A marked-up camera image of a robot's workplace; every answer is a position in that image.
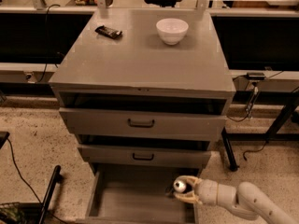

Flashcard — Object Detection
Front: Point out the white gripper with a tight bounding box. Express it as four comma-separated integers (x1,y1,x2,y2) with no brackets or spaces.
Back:
174,175,237,214

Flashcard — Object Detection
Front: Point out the redbull can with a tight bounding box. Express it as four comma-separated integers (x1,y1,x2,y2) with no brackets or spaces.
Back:
166,179,187,196

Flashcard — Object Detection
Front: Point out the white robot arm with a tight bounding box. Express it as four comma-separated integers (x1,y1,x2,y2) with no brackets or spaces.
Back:
173,175,298,224

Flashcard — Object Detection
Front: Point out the grey middle drawer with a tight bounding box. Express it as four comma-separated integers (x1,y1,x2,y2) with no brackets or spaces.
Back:
78,145,211,169

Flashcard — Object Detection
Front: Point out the grey top drawer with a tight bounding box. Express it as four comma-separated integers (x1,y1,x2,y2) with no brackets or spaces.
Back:
59,108,226,141

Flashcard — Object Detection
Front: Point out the grey open bottom drawer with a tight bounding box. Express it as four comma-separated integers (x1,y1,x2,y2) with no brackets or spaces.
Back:
76,164,195,224

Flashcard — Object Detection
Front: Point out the grey drawer cabinet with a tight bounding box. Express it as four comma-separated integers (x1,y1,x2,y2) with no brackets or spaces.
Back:
49,7,237,173

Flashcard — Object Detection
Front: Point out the black power adapter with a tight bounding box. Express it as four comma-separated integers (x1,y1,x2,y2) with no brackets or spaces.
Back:
246,73,266,80

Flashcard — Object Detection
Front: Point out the black stand bar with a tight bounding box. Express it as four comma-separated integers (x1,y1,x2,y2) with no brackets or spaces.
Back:
36,165,62,224

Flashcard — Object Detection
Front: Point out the white bowl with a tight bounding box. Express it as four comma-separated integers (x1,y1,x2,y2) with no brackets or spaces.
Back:
156,18,189,45

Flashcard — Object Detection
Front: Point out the dark snack bar wrapper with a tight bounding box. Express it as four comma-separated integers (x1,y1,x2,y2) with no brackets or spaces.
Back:
95,25,122,39

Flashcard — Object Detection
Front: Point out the black table leg frame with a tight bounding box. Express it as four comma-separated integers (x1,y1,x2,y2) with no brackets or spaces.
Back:
221,89,299,172

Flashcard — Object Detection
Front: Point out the black wire basket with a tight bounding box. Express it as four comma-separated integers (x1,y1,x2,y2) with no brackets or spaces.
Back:
0,203,27,224

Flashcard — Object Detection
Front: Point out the black floor cable left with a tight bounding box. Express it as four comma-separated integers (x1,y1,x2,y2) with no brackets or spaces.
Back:
7,137,68,224

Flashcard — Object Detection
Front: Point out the black cable on wall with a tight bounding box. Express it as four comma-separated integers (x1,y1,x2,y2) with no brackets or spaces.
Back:
36,3,65,83

